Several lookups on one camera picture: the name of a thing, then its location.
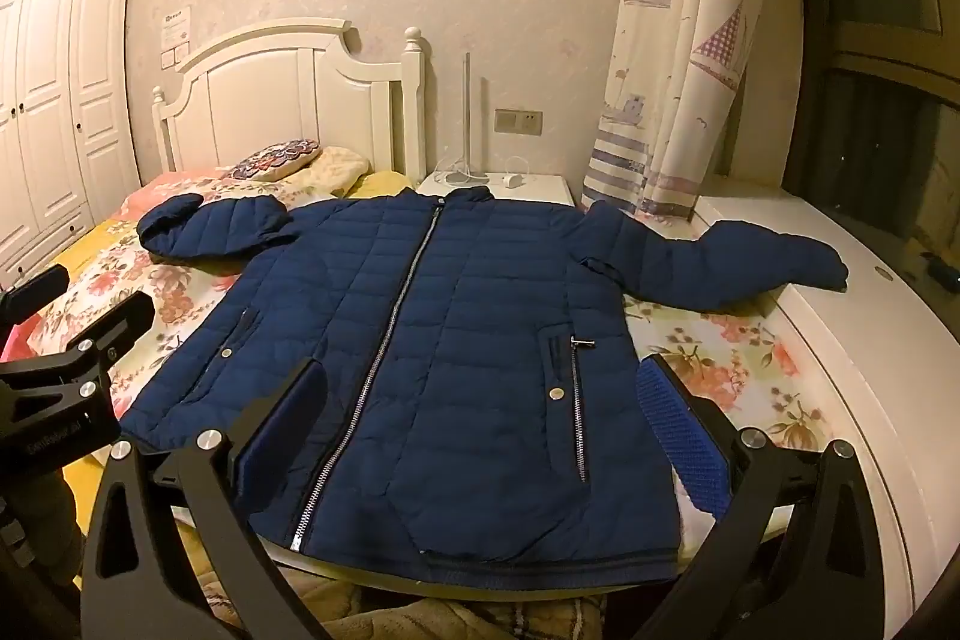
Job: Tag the white wall notice paper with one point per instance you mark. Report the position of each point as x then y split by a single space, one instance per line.
176 36

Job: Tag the embroidered floral pillow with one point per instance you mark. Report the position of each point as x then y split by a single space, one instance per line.
274 160

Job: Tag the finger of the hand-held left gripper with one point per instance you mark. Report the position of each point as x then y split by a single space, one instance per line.
120 316
34 293

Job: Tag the cream floral pillow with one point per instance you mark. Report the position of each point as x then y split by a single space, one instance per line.
337 168

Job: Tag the floral bed sheet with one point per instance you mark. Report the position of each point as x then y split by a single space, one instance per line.
724 340

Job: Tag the plaid cloth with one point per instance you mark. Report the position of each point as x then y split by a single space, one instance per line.
510 621

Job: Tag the sailboat print curtain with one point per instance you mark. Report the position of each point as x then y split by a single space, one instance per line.
675 48

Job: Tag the small white charger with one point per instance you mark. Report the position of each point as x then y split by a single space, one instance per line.
514 181

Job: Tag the beige wall socket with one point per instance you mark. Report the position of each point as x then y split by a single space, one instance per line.
519 121

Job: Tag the navy blue puffer jacket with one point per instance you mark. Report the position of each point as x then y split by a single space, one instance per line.
450 347

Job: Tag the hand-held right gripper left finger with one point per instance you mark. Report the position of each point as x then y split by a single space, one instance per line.
289 430

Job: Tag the white wardrobe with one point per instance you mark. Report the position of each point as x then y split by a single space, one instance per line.
52 108

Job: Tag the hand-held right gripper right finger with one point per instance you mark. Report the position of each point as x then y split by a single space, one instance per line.
682 437

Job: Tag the dark window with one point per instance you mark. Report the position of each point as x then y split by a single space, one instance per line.
885 85

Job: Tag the white nightstand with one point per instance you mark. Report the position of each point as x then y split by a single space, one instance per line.
540 190

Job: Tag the white wooden headboard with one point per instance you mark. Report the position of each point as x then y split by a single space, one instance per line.
300 85

